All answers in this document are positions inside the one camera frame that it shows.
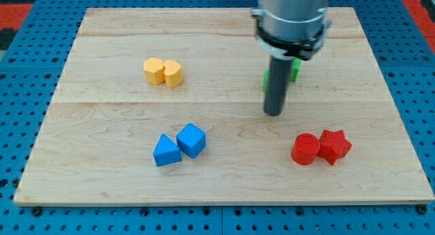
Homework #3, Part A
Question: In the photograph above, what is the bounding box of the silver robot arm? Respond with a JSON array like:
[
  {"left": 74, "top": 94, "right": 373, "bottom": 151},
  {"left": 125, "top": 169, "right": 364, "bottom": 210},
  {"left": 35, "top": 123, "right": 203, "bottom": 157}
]
[{"left": 251, "top": 0, "right": 330, "bottom": 60}]

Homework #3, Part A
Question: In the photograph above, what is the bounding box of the blue cube block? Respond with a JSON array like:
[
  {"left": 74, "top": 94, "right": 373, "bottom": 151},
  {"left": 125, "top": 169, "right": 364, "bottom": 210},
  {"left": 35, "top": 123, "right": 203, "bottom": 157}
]
[{"left": 176, "top": 123, "right": 207, "bottom": 159}]

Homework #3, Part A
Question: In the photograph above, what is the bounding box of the wooden board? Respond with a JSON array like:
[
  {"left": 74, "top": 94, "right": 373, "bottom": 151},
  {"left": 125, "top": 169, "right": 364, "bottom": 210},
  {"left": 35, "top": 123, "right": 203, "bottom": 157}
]
[{"left": 14, "top": 7, "right": 434, "bottom": 207}]

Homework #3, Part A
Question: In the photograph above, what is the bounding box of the yellow heart block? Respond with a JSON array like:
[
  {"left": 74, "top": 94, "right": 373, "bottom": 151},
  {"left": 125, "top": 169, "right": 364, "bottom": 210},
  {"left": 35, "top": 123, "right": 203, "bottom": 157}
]
[{"left": 163, "top": 60, "right": 184, "bottom": 88}]

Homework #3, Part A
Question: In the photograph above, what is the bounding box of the green block left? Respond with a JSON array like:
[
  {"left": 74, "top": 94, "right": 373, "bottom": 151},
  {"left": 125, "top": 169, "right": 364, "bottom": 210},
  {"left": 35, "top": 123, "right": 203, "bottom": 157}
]
[{"left": 262, "top": 70, "right": 269, "bottom": 92}]

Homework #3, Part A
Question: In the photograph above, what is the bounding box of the green block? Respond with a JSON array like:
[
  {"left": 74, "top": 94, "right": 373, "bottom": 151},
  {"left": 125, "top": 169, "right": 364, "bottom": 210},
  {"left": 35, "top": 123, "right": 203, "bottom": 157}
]
[
  {"left": 290, "top": 58, "right": 301, "bottom": 83},
  {"left": 262, "top": 70, "right": 269, "bottom": 92}
]

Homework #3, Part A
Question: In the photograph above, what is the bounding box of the blue triangle block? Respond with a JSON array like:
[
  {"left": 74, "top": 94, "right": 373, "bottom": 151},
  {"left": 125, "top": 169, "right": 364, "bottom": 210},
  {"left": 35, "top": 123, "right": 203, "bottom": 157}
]
[{"left": 153, "top": 134, "right": 181, "bottom": 166}]

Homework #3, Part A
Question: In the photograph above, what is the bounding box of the yellow hexagon block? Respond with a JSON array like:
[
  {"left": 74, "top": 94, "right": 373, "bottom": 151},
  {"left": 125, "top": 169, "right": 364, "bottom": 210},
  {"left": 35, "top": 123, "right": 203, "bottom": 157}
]
[{"left": 143, "top": 58, "right": 165, "bottom": 85}]

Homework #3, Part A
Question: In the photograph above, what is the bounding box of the green block right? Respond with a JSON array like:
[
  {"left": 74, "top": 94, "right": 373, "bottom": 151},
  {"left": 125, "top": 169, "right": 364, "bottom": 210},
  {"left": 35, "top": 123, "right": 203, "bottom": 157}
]
[{"left": 290, "top": 58, "right": 301, "bottom": 83}]

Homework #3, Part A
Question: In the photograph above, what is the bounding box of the red cylinder block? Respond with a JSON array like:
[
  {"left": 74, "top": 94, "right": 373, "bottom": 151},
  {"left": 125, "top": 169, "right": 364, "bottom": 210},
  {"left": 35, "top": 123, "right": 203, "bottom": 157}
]
[{"left": 291, "top": 133, "right": 320, "bottom": 165}]

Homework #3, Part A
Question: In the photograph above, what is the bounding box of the red star block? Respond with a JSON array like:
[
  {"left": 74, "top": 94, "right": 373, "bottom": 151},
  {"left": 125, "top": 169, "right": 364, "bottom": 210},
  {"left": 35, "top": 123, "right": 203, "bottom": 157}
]
[{"left": 317, "top": 130, "right": 353, "bottom": 166}]

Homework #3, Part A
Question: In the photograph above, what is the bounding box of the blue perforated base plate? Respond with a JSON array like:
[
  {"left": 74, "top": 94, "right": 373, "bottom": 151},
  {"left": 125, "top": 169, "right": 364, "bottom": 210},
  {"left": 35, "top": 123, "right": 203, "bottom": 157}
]
[{"left": 1, "top": 0, "right": 434, "bottom": 234}]

